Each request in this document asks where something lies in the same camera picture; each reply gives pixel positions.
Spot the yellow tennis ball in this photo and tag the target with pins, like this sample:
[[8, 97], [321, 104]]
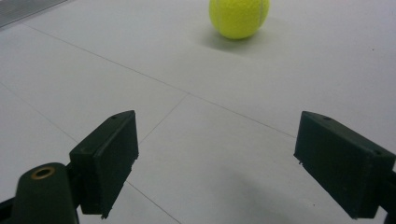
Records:
[[238, 17]]

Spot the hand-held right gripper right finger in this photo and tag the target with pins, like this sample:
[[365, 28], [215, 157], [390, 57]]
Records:
[[342, 165]]

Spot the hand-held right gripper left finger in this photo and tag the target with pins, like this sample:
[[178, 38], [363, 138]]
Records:
[[106, 161]]

